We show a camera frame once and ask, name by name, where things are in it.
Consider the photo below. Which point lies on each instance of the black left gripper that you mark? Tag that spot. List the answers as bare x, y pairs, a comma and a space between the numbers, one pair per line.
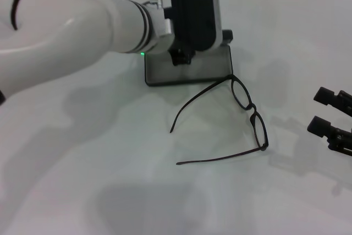
181, 57

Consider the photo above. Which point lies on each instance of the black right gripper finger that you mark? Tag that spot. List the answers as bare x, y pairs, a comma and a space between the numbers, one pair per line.
319, 126
325, 96

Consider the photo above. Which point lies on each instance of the black glasses case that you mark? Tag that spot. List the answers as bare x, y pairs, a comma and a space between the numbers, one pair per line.
192, 72

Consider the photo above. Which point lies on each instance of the black glasses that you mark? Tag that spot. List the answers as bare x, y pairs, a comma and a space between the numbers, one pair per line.
253, 109

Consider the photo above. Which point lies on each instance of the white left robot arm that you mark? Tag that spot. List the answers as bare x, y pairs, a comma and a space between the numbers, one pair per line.
68, 26

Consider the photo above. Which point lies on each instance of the silver round connector stub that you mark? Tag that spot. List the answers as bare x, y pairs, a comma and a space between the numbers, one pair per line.
159, 2

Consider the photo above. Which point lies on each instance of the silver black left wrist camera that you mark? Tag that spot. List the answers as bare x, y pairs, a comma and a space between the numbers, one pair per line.
192, 12

